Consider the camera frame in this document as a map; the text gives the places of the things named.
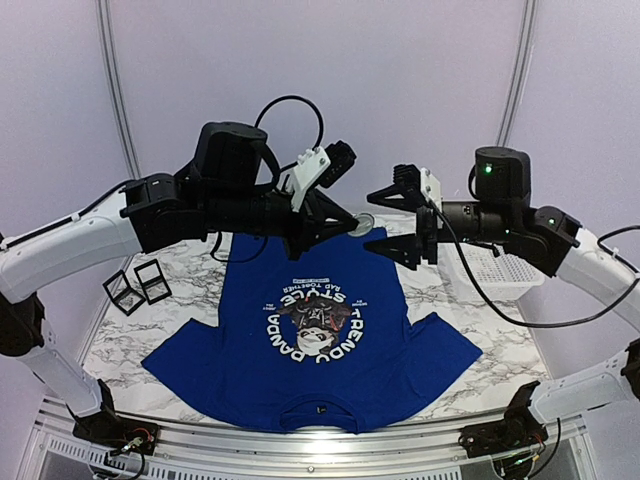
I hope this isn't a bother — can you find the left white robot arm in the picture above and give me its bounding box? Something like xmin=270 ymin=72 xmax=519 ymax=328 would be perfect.
xmin=1 ymin=121 xmax=357 ymax=447

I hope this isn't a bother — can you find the aluminium corner post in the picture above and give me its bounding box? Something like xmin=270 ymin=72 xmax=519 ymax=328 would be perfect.
xmin=496 ymin=0 xmax=539 ymax=147
xmin=95 ymin=0 xmax=141 ymax=179

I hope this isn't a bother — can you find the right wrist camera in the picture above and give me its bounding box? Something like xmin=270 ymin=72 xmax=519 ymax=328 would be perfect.
xmin=393 ymin=164 xmax=442 ymax=209

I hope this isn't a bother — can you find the white plastic basket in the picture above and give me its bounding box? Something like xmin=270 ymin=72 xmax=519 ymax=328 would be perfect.
xmin=438 ymin=244 xmax=545 ymax=303

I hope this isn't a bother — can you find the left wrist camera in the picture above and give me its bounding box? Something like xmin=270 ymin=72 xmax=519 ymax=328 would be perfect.
xmin=283 ymin=140 xmax=357 ymax=213

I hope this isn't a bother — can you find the black brooch display box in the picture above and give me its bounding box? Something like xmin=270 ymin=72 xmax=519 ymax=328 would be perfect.
xmin=134 ymin=259 xmax=172 ymax=305

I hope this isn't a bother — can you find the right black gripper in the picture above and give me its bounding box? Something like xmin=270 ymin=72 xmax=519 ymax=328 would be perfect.
xmin=364 ymin=180 xmax=517 ymax=270

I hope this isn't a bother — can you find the round button badge brooch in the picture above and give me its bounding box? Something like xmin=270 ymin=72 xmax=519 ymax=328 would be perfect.
xmin=348 ymin=212 xmax=375 ymax=237

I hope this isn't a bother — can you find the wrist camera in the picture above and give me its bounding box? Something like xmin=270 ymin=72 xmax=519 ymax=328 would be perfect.
xmin=283 ymin=140 xmax=357 ymax=213
xmin=393 ymin=164 xmax=442 ymax=209

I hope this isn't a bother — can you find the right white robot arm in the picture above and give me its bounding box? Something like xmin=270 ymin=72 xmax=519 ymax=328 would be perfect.
xmin=365 ymin=146 xmax=639 ymax=457

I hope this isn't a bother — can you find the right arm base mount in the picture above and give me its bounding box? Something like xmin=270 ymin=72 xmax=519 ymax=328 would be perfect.
xmin=458 ymin=417 xmax=548 ymax=458

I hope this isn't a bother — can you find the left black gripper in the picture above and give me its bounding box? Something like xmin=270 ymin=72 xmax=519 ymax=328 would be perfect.
xmin=205 ymin=186 xmax=359 ymax=260

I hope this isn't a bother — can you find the blue printed t-shirt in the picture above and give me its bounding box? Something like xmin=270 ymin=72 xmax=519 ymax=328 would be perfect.
xmin=142 ymin=234 xmax=482 ymax=433

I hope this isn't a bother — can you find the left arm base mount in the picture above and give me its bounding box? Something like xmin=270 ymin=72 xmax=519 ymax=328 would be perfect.
xmin=70 ymin=409 xmax=160 ymax=456

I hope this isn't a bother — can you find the left aluminium corner post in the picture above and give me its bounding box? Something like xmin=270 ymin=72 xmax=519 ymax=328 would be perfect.
xmin=95 ymin=0 xmax=141 ymax=179

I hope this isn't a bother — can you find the aluminium front rail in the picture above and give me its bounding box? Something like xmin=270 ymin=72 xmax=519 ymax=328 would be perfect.
xmin=29 ymin=394 xmax=589 ymax=480

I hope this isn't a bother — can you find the right aluminium corner post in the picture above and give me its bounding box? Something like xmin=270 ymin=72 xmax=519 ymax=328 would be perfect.
xmin=496 ymin=0 xmax=539 ymax=147

